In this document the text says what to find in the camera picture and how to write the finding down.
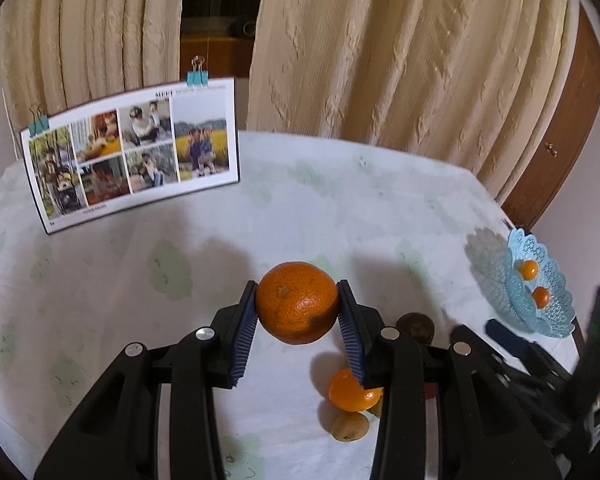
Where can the light blue lattice fruit basket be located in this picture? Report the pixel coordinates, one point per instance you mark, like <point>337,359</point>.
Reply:
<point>545,305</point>

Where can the small orange kumquat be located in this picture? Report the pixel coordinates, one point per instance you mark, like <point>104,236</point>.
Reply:
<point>529,269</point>
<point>541,297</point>

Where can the photo collage card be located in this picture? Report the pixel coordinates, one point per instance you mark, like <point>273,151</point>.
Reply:
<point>200,105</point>

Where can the pale tan round fruit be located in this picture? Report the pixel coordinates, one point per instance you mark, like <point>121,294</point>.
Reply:
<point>349,426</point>

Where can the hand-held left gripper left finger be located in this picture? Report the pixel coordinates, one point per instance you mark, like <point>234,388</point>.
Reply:
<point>245,340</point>

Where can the cream textured curtain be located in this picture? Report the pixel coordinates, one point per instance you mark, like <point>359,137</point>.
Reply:
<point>405,50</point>
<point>95,30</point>

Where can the large dimpled orange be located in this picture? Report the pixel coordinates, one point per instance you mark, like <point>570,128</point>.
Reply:
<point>298,302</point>

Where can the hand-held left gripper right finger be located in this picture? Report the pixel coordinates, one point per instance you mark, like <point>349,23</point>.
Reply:
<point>352,345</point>

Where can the brown wooden door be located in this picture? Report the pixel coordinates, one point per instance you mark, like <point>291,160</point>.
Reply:
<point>565,125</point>

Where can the brown wooden cabinet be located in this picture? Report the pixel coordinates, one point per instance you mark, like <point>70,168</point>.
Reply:
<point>220,55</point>

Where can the small smooth tangerine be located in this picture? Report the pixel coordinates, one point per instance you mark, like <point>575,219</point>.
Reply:
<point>347,392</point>

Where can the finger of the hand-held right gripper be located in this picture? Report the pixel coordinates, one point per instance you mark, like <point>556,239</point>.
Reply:
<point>505,336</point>
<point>535,395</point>

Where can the dark brown round fruit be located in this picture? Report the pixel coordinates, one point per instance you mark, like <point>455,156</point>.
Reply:
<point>416,327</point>

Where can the teal binder clip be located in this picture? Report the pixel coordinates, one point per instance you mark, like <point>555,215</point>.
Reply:
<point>197,77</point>
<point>39,125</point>

